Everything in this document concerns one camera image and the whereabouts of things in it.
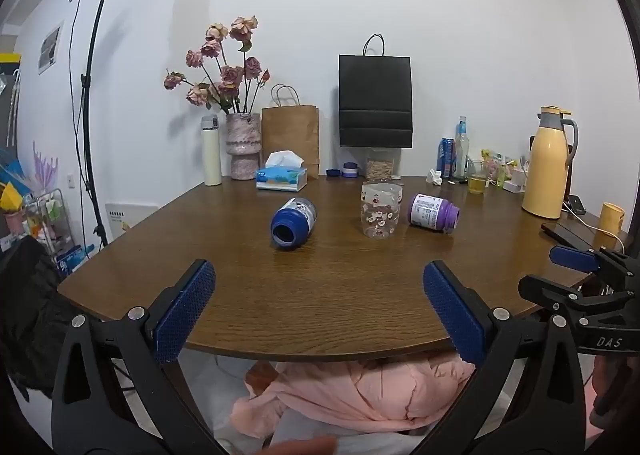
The purple paper decoration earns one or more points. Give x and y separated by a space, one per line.
46 167

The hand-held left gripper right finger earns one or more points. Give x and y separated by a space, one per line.
452 302

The clear glass bottle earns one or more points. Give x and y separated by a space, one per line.
461 150

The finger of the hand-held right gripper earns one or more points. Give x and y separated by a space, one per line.
575 258
555 292

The purple plastic bottle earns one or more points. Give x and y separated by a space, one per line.
430 211

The white thermos bottle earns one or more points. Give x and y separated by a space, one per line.
211 155

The dried pink roses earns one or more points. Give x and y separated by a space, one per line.
225 75

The blue tissue box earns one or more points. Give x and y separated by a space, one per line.
282 177

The wall poster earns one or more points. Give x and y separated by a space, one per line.
50 47

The small black device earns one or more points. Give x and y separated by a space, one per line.
576 204

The clear snack jar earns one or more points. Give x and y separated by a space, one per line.
380 166

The black phone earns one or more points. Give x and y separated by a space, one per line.
565 234

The small purple jar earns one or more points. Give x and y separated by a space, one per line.
351 171

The clear floral cup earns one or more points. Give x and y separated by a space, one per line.
381 210

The small blue lid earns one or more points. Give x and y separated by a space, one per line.
333 173

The blue plastic jar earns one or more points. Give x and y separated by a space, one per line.
295 222

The black paper bag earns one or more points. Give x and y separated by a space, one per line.
375 100

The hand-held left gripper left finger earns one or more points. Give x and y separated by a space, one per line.
186 302

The blue wipes packet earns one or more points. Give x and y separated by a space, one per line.
72 260

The white board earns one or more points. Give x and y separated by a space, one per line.
125 220

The crumpled white tissue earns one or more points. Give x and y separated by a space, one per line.
435 177

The white charger box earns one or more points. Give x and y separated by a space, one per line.
515 182

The yellow cup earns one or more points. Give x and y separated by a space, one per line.
611 219

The colourful snack packets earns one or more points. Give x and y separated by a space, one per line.
497 165

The yellow thermos jug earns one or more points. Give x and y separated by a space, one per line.
545 170

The black jacket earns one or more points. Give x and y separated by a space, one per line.
30 315

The pink speckled vase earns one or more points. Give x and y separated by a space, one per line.
244 145

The white wall socket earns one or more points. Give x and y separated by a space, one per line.
71 180

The studio light on stand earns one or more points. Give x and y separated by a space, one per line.
95 85

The brown paper bag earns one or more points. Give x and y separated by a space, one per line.
292 135

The pink cloth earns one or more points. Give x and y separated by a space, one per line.
360 395

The blue drink can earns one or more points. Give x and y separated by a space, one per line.
445 157

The glass of yellow drink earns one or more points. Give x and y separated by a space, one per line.
477 182

